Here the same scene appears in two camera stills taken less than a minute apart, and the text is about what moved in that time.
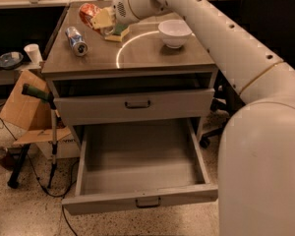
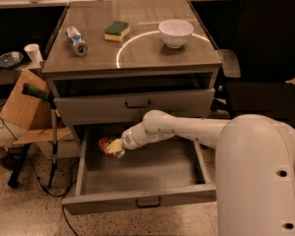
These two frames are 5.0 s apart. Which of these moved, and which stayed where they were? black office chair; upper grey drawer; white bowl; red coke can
Moved: red coke can
Stayed: black office chair; white bowl; upper grey drawer
